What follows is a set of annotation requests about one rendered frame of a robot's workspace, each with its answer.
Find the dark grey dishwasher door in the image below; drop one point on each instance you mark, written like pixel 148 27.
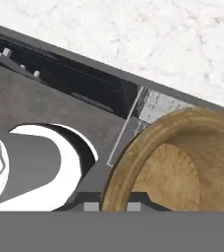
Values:
pixel 51 101

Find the white and black round object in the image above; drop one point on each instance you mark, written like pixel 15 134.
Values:
pixel 65 170

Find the dark dishwasher rack with pegs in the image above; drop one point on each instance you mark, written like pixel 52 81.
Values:
pixel 15 57

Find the black dishwasher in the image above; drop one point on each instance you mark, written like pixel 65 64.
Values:
pixel 94 77

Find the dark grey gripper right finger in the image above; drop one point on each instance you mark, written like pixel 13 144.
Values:
pixel 140 198

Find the brown wooden bowl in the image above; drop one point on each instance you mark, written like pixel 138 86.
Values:
pixel 212 157

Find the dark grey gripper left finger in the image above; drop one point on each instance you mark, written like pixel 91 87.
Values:
pixel 88 198

